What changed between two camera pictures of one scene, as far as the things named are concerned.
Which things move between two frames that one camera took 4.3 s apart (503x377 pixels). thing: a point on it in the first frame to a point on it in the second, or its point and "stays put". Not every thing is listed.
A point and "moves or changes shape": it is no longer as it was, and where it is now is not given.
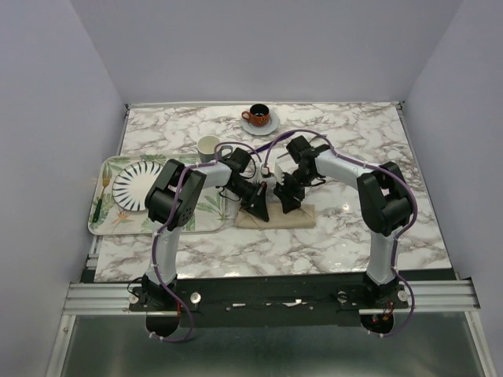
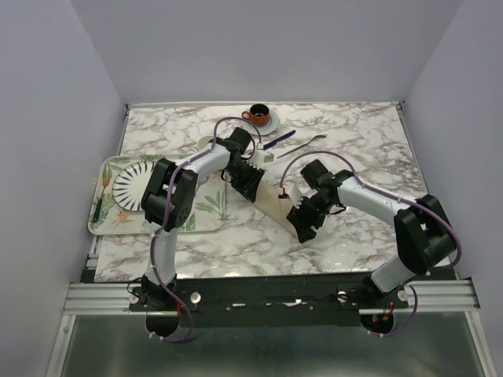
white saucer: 261,130 stays put
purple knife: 277,140 stays put
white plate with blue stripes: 132,184 stays put
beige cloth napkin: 302,217 moves or changes shape
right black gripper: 284,194 to 297,216
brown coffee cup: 258,115 stays put
